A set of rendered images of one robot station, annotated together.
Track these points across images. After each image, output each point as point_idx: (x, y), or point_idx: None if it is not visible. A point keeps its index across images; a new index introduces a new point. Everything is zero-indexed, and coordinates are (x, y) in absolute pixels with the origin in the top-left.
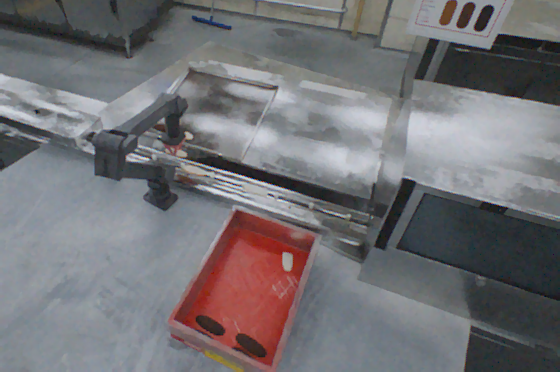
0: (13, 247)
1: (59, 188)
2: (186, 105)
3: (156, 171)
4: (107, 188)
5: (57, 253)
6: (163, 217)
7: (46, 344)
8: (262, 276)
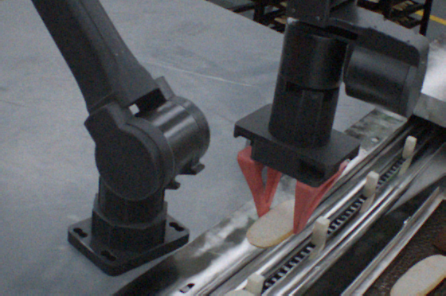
0: None
1: (241, 99)
2: (396, 79)
3: (92, 75)
4: (217, 157)
5: (36, 85)
6: (43, 230)
7: None
8: None
